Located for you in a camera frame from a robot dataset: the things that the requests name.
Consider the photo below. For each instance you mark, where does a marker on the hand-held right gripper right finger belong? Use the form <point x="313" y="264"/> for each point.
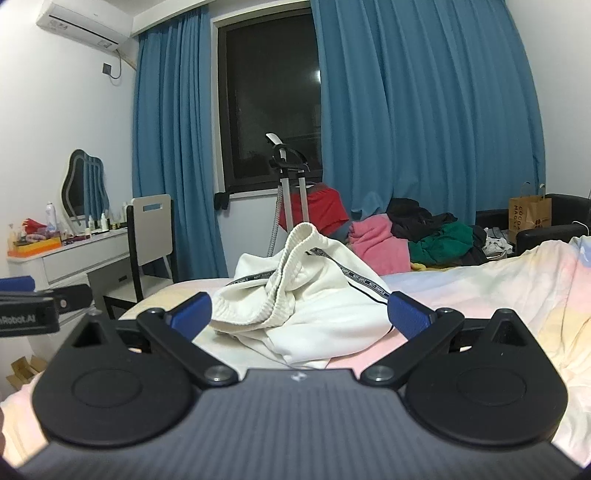
<point x="407" y="314"/>

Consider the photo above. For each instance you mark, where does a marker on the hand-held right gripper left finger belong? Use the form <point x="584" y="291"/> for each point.
<point x="191" y="313"/>

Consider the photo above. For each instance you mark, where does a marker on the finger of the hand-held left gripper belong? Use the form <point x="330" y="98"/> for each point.
<point x="16" y="284"/>
<point x="74" y="297"/>

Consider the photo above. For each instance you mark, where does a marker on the white jacket with striped tape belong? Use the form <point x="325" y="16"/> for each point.
<point x="323" y="300"/>

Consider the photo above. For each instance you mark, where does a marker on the white vanity table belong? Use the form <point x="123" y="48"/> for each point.
<point x="69" y="264"/>

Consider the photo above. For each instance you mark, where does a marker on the orange tray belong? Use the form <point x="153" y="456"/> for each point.
<point x="32" y="250"/>

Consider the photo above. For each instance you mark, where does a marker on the cardboard boxes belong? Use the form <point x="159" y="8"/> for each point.
<point x="23" y="371"/>

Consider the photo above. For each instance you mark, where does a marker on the red pouch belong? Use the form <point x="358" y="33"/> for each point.
<point x="33" y="226"/>

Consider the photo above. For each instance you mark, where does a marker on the white spray bottle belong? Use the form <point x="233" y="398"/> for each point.
<point x="51" y="219"/>

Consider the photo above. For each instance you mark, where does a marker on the pink garment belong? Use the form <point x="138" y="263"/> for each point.
<point x="374" y="244"/>

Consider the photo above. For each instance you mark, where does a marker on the green garment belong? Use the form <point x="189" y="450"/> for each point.
<point x="443" y="244"/>

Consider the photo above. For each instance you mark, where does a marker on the row of small cosmetic bottles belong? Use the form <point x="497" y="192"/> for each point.
<point x="104" y="224"/>

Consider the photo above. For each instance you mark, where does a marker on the black and grey chair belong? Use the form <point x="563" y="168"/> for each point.
<point x="150" y="230"/>

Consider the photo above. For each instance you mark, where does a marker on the black garment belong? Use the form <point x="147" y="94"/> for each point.
<point x="411" y="219"/>

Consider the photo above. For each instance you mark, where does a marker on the wavy framed vanity mirror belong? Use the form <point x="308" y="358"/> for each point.
<point x="78" y="184"/>

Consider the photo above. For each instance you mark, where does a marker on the grey white printed cloth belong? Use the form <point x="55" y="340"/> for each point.
<point x="497" y="243"/>

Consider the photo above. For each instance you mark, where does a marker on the pastel patterned bed quilt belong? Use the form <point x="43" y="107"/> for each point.
<point x="531" y="286"/>

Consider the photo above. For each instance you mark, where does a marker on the red garment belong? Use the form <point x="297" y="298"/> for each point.
<point x="323" y="207"/>

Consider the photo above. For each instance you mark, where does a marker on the brown paper bag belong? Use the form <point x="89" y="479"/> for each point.
<point x="531" y="217"/>

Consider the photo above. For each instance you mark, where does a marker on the narrow blue curtain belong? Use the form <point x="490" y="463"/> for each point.
<point x="175" y="138"/>

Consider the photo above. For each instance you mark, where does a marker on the standing garment steamer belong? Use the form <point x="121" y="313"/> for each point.
<point x="284" y="157"/>

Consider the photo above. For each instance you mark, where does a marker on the black sofa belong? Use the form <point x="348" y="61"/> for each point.
<point x="568" y="207"/>

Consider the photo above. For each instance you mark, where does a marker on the wide blue curtain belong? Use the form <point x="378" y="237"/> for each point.
<point x="415" y="115"/>

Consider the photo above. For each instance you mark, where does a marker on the dark framed window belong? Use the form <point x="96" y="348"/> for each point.
<point x="268" y="92"/>

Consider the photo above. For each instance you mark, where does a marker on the wall socket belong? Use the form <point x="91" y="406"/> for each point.
<point x="107" y="69"/>

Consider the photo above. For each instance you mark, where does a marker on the white wall air conditioner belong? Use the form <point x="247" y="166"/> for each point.
<point x="83" y="19"/>

